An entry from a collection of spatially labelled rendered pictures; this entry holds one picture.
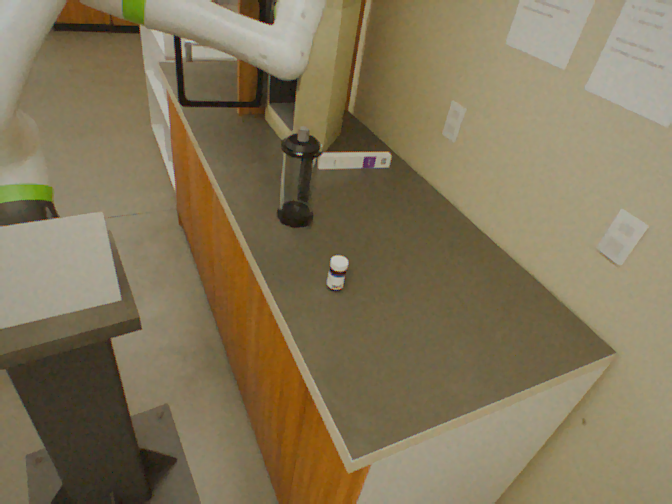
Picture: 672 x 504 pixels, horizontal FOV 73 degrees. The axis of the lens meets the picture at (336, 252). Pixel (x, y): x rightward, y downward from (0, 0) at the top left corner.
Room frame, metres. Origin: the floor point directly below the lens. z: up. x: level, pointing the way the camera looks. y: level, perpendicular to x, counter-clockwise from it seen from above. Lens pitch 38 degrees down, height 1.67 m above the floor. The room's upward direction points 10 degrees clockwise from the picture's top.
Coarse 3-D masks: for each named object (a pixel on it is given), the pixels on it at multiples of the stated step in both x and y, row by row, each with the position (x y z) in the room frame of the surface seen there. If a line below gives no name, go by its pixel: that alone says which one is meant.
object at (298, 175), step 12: (288, 156) 1.02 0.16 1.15; (288, 168) 1.02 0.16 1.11; (300, 168) 1.01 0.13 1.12; (312, 168) 1.03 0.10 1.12; (288, 180) 1.02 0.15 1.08; (300, 180) 1.01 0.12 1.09; (312, 180) 1.03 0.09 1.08; (288, 192) 1.01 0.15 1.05; (300, 192) 1.01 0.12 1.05; (312, 192) 1.04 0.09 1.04; (288, 204) 1.01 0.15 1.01; (300, 204) 1.01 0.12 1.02; (312, 204) 1.05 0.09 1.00; (288, 216) 1.01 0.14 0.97; (300, 216) 1.02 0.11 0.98
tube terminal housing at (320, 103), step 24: (336, 0) 1.47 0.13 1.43; (360, 0) 1.66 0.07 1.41; (336, 24) 1.48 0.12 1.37; (312, 48) 1.44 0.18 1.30; (336, 48) 1.48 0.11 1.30; (312, 72) 1.44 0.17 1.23; (336, 72) 1.51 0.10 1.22; (312, 96) 1.45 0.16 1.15; (336, 96) 1.55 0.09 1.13; (312, 120) 1.45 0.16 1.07; (336, 120) 1.59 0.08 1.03
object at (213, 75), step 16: (224, 0) 1.62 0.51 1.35; (240, 0) 1.64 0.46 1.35; (256, 0) 1.66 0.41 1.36; (256, 16) 1.66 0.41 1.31; (192, 48) 1.57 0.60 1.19; (208, 48) 1.59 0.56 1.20; (192, 64) 1.57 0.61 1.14; (208, 64) 1.59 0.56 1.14; (224, 64) 1.62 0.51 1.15; (240, 64) 1.64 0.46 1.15; (192, 80) 1.57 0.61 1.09; (208, 80) 1.59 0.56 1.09; (224, 80) 1.62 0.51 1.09; (240, 80) 1.64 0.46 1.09; (256, 80) 1.67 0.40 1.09; (192, 96) 1.57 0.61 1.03; (208, 96) 1.59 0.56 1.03; (224, 96) 1.62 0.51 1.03; (240, 96) 1.64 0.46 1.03
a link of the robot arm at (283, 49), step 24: (168, 0) 1.03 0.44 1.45; (192, 0) 1.06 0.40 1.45; (168, 24) 1.03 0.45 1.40; (192, 24) 1.04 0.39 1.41; (216, 24) 1.05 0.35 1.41; (240, 24) 1.07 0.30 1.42; (264, 24) 1.10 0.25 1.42; (288, 24) 1.10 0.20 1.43; (216, 48) 1.06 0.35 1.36; (240, 48) 1.05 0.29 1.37; (264, 48) 1.06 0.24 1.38; (288, 48) 1.07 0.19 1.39; (288, 72) 1.06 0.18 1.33
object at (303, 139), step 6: (300, 126) 1.06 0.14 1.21; (300, 132) 1.04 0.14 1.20; (306, 132) 1.05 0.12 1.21; (288, 138) 1.05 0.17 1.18; (294, 138) 1.05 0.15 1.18; (300, 138) 1.04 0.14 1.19; (306, 138) 1.05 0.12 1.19; (312, 138) 1.07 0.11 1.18; (288, 144) 1.03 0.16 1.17; (294, 144) 1.02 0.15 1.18; (300, 144) 1.03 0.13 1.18; (306, 144) 1.03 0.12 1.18; (312, 144) 1.04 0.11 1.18; (318, 144) 1.06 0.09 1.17; (294, 150) 1.01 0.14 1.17; (300, 150) 1.01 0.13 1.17; (306, 150) 1.02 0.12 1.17; (312, 150) 1.03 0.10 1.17
